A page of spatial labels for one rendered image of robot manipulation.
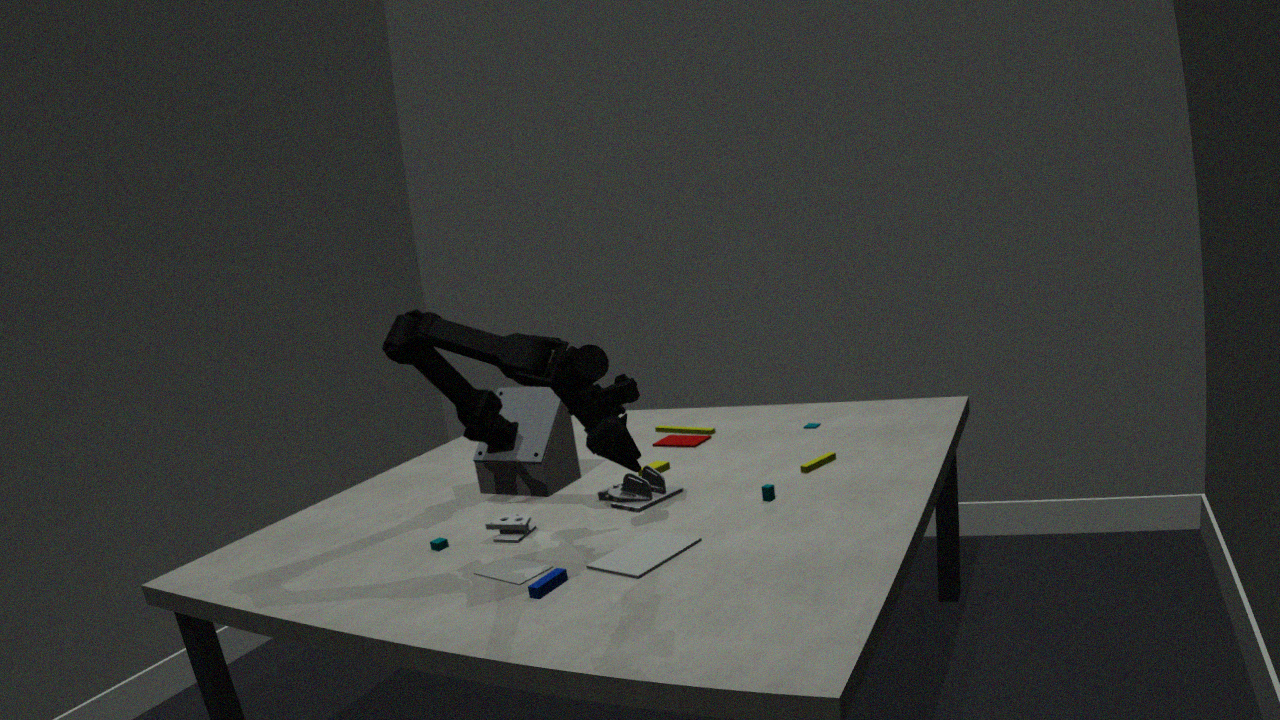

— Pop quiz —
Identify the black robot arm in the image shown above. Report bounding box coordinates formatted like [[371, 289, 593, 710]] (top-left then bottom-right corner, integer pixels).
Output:
[[383, 309, 640, 454]]

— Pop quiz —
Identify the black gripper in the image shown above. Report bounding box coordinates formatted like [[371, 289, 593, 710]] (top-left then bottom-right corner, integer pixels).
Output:
[[564, 384, 641, 471]]

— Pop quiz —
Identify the blue rectangular block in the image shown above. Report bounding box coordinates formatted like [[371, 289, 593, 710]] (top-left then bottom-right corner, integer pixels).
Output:
[[529, 568, 568, 600]]

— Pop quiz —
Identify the red flat rectangular plate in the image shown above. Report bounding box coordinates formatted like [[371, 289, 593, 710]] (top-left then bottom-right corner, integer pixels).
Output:
[[653, 436, 712, 448]]

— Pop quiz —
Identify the yellow rectangular block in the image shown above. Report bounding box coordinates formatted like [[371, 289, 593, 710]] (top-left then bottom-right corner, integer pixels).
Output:
[[637, 460, 669, 477]]

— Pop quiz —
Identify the yellow flat bar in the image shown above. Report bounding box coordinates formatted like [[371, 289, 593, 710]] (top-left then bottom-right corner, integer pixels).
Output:
[[801, 452, 836, 473], [655, 427, 716, 436]]

